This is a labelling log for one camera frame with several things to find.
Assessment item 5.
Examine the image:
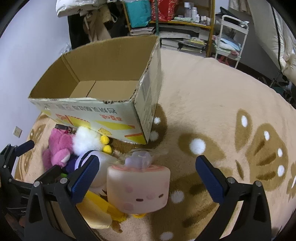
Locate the pink plush bear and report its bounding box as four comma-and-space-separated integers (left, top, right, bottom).
42, 128, 74, 170

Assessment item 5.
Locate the yellow brown plush bear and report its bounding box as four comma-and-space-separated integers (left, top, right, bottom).
76, 189, 148, 233

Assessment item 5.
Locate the white fluffy pompom plush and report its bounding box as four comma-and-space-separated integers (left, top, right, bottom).
73, 126, 112, 156

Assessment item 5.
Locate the black small box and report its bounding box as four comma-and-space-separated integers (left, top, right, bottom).
55, 124, 77, 134

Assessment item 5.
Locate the purple white plush doll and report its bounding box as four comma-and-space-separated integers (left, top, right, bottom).
65, 150, 118, 192

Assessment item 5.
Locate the pink cake roll plush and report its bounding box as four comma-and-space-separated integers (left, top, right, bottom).
106, 165, 171, 214

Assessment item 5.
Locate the open cardboard box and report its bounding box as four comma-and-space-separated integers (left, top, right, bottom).
29, 35, 162, 145

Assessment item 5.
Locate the beige patterned fluffy rug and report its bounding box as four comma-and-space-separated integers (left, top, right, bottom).
14, 48, 296, 241

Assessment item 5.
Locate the beige hanging coat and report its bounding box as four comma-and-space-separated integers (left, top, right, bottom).
83, 4, 118, 42

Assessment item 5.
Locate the white puffer jacket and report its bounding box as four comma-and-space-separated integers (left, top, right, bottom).
55, 0, 110, 18

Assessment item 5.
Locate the green pole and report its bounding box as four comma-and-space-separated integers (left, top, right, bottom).
154, 0, 159, 36

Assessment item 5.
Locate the teal bag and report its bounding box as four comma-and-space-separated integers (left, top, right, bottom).
125, 0, 152, 28

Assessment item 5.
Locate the cream folded mattress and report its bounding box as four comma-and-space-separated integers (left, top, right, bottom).
248, 0, 295, 84

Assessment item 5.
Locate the white utility cart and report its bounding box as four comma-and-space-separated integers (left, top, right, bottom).
212, 14, 249, 69

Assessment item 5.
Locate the wooden bookshelf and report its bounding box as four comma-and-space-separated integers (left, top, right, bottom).
121, 0, 216, 58

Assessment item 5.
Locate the red gift bag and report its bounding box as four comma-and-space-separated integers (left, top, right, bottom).
157, 0, 179, 22

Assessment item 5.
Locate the white wall socket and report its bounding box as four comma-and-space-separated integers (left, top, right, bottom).
13, 126, 22, 138

